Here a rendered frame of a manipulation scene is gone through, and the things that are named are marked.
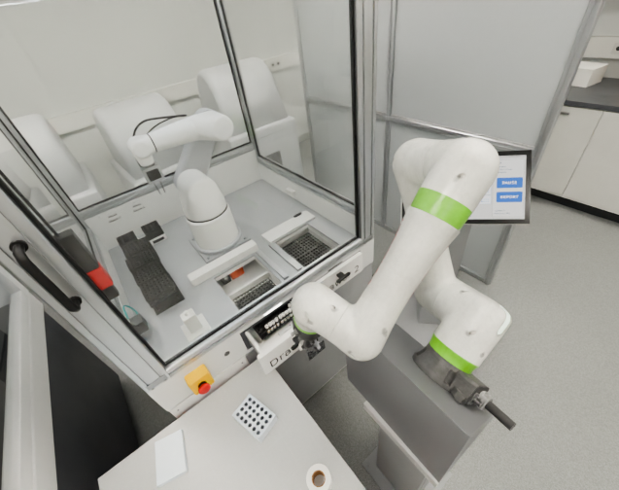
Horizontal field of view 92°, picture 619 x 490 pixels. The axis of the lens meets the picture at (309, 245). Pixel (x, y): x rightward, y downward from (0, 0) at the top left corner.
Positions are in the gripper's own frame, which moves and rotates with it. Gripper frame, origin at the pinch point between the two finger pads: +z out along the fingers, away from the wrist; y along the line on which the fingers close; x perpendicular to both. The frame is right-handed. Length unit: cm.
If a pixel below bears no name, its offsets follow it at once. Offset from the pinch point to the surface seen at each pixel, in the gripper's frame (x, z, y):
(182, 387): -39.0, 11.7, -15.4
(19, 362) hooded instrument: -81, 18, -59
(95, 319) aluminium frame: -43, -29, -30
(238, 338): -15.8, 7.7, -16.9
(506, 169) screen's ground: 109, -22, -1
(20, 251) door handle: -43, -52, -35
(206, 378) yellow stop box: -31.1, 8.0, -12.0
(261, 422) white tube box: -23.7, 10.1, 9.8
